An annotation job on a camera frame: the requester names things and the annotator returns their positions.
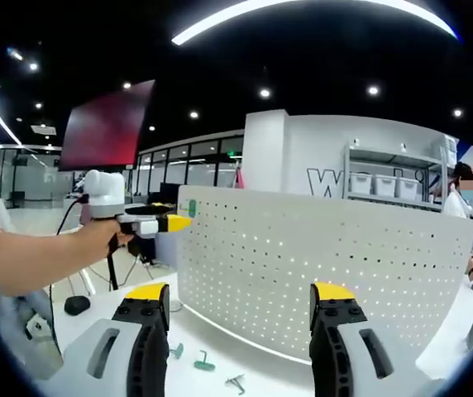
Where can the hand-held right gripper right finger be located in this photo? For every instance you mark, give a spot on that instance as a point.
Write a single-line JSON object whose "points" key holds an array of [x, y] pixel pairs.
{"points": [[335, 351]]}

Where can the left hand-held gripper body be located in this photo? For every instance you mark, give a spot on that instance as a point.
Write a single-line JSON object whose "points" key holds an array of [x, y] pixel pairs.
{"points": [[104, 194]]}

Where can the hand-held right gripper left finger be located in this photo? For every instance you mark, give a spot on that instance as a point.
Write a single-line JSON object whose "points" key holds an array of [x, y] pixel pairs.
{"points": [[133, 331]]}

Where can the white perforated mounting plate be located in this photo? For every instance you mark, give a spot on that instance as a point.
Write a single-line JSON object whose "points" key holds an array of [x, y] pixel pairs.
{"points": [[282, 256]]}

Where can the person's left hand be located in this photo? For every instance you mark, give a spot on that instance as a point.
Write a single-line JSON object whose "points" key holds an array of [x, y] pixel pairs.
{"points": [[110, 237]]}

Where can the black rounded object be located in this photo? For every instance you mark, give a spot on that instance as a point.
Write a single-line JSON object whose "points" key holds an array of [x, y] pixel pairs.
{"points": [[77, 305]]}

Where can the dark red hanging panel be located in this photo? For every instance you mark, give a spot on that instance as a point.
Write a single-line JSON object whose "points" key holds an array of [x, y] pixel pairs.
{"points": [[104, 128]]}

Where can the pink hanging cloth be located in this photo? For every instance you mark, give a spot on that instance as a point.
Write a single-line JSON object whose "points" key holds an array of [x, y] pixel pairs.
{"points": [[241, 175]]}

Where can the long ceiling light strip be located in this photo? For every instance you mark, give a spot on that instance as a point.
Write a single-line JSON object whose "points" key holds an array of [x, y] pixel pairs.
{"points": [[302, 8], [3, 120]]}

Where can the row of white storage bins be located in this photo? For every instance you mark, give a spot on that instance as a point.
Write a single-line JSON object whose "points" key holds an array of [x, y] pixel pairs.
{"points": [[385, 184]]}

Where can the grey metal shelf rack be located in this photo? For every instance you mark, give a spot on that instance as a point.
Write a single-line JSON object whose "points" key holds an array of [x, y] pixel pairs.
{"points": [[389, 155]]}

